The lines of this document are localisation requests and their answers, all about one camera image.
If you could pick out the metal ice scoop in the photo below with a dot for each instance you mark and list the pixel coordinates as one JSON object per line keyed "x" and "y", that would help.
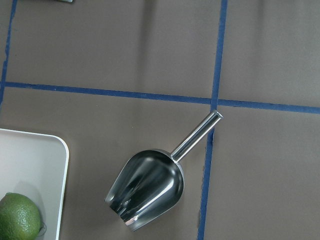
{"x": 152, "y": 181}

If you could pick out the beige tray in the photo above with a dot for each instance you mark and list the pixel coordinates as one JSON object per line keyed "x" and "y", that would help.
{"x": 35, "y": 165}

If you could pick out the green lime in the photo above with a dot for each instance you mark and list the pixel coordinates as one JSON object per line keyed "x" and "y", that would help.
{"x": 19, "y": 218}

